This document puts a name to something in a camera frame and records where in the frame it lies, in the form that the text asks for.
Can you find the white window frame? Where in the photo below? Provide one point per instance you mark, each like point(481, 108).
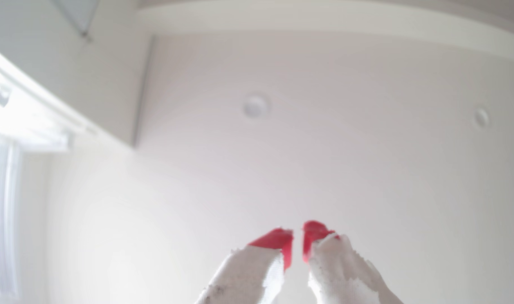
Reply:
point(5, 219)

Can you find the white window blind headrail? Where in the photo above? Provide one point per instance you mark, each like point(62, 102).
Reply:
point(29, 118)

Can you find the gripper finger red white tape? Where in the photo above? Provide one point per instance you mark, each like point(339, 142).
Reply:
point(244, 278)
point(341, 274)

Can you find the round white ceiling light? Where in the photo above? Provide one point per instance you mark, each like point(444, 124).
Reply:
point(481, 117)
point(255, 105)

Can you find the small headrail mounting bracket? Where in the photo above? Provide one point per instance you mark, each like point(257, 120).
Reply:
point(2, 95)

